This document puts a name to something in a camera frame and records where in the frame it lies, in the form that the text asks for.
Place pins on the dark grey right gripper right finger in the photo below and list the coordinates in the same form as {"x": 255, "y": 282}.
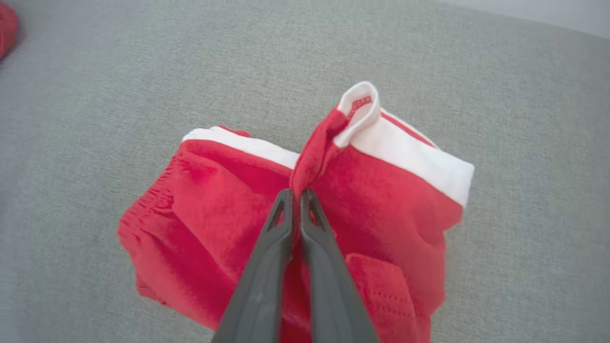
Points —
{"x": 329, "y": 286}

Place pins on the grey fabric sofa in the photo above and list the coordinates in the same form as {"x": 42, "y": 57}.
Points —
{"x": 95, "y": 119}

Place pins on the red jersey with white sleeves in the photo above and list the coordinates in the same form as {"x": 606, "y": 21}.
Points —
{"x": 6, "y": 28}

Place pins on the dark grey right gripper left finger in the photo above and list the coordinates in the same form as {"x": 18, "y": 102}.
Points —
{"x": 262, "y": 286}

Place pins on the red shorts with white trim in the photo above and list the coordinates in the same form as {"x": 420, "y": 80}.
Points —
{"x": 381, "y": 200}

